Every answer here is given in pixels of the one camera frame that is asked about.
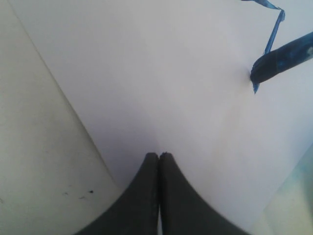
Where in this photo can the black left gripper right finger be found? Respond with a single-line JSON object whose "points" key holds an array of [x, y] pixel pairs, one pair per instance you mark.
{"points": [[182, 210]]}

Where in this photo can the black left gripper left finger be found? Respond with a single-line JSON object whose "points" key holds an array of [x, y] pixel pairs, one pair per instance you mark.
{"points": [[135, 212]]}

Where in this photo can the black paintbrush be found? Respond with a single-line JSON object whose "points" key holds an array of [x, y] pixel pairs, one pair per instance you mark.
{"points": [[284, 58]]}

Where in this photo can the white paper sheet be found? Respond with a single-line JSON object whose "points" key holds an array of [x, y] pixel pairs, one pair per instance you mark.
{"points": [[173, 76]]}

